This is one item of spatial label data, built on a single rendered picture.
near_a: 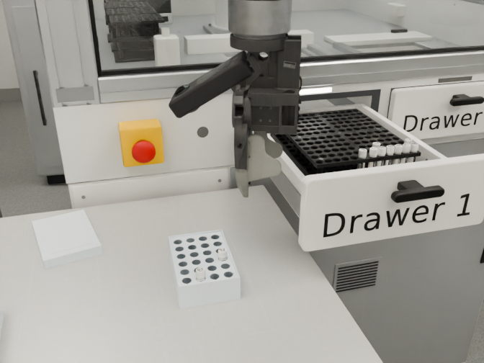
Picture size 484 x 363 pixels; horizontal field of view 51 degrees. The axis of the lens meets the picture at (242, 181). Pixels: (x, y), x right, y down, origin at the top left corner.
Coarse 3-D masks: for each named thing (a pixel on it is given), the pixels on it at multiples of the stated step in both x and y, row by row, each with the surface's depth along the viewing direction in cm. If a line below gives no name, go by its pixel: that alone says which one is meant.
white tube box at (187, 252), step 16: (176, 240) 76; (192, 240) 77; (208, 240) 76; (224, 240) 76; (176, 256) 72; (192, 256) 74; (208, 256) 72; (176, 272) 68; (192, 272) 69; (208, 272) 69; (224, 272) 69; (176, 288) 68; (192, 288) 66; (208, 288) 67; (224, 288) 68; (240, 288) 68; (192, 304) 68; (208, 304) 68
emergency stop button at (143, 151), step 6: (138, 144) 84; (144, 144) 84; (150, 144) 85; (132, 150) 85; (138, 150) 84; (144, 150) 85; (150, 150) 85; (138, 156) 85; (144, 156) 85; (150, 156) 86; (144, 162) 86
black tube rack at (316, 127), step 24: (312, 120) 92; (336, 120) 92; (360, 120) 93; (288, 144) 90; (312, 144) 83; (336, 144) 83; (360, 144) 82; (384, 144) 83; (312, 168) 81; (336, 168) 81
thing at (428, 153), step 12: (312, 108) 100; (324, 108) 100; (336, 108) 101; (348, 108) 102; (360, 108) 102; (384, 120) 94; (252, 132) 94; (396, 132) 90; (420, 144) 84; (420, 156) 84; (432, 156) 81; (444, 156) 79; (288, 168) 76; (276, 180) 82; (288, 180) 76; (300, 180) 72; (288, 192) 77; (300, 192) 72
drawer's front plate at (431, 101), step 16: (400, 96) 100; (416, 96) 101; (432, 96) 102; (448, 96) 103; (480, 96) 105; (400, 112) 101; (416, 112) 102; (432, 112) 103; (448, 112) 105; (464, 112) 106; (416, 128) 104; (448, 128) 106; (464, 128) 107; (480, 128) 109
